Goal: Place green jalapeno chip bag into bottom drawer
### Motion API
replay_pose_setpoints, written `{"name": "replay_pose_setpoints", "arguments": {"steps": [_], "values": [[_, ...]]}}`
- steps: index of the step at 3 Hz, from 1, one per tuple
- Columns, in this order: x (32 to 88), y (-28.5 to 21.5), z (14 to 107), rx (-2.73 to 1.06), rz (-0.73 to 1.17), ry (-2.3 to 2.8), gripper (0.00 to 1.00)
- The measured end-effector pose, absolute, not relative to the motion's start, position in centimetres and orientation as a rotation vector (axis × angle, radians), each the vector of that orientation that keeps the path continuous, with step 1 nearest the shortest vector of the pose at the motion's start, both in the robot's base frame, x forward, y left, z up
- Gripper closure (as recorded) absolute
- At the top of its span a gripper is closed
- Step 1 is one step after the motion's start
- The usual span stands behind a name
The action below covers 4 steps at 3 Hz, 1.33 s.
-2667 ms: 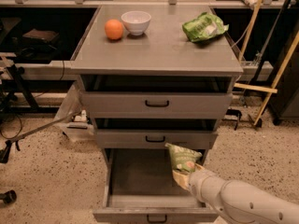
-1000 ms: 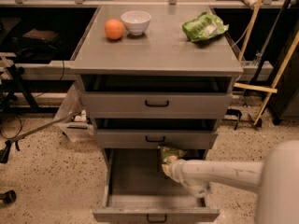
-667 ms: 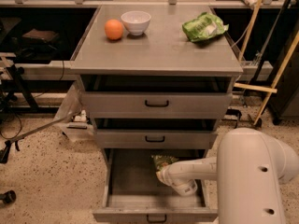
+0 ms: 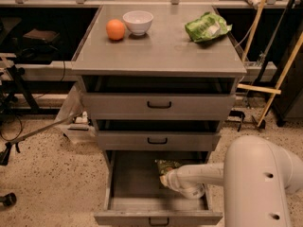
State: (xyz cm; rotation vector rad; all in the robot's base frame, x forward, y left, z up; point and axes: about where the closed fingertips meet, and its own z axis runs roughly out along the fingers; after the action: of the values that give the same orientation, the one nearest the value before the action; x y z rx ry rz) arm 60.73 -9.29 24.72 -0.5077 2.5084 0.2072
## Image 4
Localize orange fruit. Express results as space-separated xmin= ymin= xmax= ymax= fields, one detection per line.
xmin=106 ymin=19 xmax=125 ymax=41

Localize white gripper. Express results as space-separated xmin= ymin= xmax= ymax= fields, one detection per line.
xmin=160 ymin=169 xmax=205 ymax=200

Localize grey bottom drawer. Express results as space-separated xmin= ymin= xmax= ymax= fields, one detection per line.
xmin=95 ymin=150 xmax=223 ymax=227

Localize grey tripod leg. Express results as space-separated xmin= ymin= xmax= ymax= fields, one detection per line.
xmin=0 ymin=113 xmax=79 ymax=166

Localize grey middle drawer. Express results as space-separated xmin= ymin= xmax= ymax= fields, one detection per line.
xmin=97 ymin=119 xmax=220 ymax=151

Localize green jalapeno chip bag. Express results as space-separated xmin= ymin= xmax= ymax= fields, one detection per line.
xmin=155 ymin=160 xmax=182 ymax=176

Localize light green chip bag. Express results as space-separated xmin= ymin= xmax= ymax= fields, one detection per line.
xmin=185 ymin=12 xmax=232 ymax=43

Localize grey metal drawer cabinet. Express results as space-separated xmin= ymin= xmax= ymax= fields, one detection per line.
xmin=70 ymin=4 xmax=247 ymax=168

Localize white ceramic bowl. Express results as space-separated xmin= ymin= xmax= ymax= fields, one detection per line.
xmin=122 ymin=10 xmax=153 ymax=36

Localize white power strip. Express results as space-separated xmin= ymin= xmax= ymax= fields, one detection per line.
xmin=74 ymin=112 xmax=88 ymax=124

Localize wooden easel frame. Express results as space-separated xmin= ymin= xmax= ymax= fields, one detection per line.
xmin=236 ymin=0 xmax=303 ymax=130

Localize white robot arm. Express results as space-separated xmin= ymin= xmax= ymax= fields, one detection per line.
xmin=156 ymin=135 xmax=303 ymax=227

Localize black office chair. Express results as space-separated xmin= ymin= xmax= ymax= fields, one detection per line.
xmin=0 ymin=17 xmax=42 ymax=207

